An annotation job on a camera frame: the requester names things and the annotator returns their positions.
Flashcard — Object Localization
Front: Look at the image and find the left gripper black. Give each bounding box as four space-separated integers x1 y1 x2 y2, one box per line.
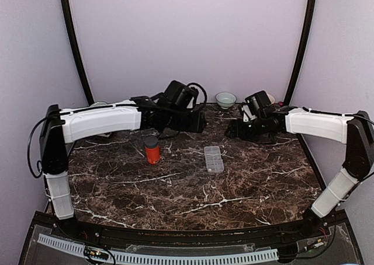
166 109 206 133

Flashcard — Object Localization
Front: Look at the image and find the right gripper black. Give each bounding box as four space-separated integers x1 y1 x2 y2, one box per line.
226 116 266 143

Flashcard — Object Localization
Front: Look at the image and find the clear plastic pill organizer box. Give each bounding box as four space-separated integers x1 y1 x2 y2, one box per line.
204 146 224 173

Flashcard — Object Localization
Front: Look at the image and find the red pill bottle grey cap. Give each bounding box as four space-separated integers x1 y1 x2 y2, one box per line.
144 145 160 165

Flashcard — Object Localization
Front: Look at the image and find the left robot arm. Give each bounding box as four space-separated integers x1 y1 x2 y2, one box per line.
27 81 207 239

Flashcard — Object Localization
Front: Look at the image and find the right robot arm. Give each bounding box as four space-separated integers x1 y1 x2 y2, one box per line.
225 90 373 238

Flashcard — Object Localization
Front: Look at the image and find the white ceramic bowl back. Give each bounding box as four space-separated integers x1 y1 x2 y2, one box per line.
215 92 237 110

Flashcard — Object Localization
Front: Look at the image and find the cream ceramic mug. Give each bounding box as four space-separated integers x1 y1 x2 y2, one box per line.
267 93 275 104

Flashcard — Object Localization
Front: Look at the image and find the patterned coaster mat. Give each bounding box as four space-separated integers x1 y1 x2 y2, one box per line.
99 132 112 138

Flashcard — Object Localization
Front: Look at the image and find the green ceramic bowl left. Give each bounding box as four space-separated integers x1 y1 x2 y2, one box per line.
90 101 108 107

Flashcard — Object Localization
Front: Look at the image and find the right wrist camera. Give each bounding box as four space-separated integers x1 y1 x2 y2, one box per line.
238 102 256 123

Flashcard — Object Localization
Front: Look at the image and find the black front rail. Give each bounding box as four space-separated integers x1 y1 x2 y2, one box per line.
22 210 358 254

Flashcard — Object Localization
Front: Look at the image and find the right black corner post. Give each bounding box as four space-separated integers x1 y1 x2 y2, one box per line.
283 0 316 105

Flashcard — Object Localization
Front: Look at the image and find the black corner post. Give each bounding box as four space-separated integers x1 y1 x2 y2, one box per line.
60 0 94 105
283 0 316 105

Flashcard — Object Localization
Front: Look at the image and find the white slotted cable duct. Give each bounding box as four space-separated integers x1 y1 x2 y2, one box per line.
37 234 279 264

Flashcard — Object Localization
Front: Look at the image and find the left black corner post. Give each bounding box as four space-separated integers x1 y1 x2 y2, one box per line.
60 0 94 105

